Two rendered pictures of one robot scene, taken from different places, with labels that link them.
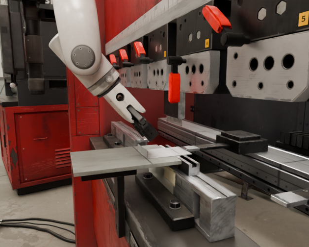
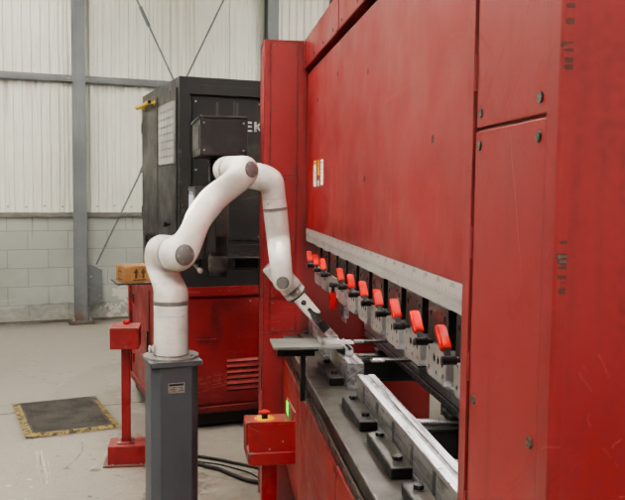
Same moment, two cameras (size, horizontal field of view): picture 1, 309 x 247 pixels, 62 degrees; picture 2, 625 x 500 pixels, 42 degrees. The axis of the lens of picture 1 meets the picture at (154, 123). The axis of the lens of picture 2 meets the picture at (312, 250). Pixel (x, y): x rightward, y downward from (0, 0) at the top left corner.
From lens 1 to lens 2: 2.44 m
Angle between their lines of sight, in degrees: 13
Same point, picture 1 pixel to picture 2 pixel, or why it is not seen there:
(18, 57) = (210, 240)
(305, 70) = (354, 304)
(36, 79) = (219, 258)
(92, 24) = (288, 265)
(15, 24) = not seen: hidden behind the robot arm
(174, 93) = (332, 303)
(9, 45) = not seen: hidden behind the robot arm
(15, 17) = not seen: hidden behind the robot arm
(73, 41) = (278, 275)
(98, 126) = (294, 321)
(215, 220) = (350, 376)
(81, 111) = (275, 304)
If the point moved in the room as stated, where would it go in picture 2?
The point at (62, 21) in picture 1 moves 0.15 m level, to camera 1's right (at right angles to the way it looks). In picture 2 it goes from (273, 264) to (312, 266)
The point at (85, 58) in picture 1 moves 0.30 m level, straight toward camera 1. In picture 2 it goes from (283, 283) to (284, 294)
